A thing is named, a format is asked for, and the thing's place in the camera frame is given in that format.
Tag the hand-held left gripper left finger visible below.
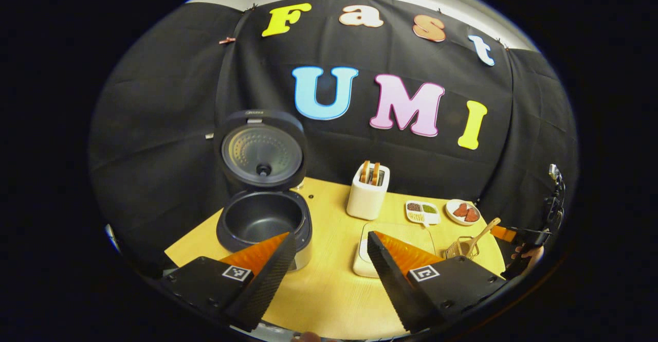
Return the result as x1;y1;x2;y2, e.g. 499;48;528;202
162;231;298;332

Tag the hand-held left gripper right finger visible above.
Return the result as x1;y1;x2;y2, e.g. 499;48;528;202
367;230;507;333

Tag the wooden spoon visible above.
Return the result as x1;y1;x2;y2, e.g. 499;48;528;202
459;218;502;258

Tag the clear rice container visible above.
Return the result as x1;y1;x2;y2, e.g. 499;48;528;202
353;222;436;279

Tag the metal wire chopstick holder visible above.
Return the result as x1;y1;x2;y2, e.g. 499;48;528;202
445;236;480;260

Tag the dark grey rice cooker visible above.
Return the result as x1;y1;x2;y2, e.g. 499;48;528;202
213;109;313;272

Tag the small white plate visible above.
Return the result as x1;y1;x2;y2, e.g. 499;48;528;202
445;199;481;226

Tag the white divided bean dish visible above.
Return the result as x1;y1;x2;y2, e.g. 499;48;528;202
405;200;441;228

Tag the white toaster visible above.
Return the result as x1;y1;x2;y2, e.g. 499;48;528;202
346;160;390;221

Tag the black backdrop cloth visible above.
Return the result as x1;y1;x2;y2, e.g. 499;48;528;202
87;0;579;276

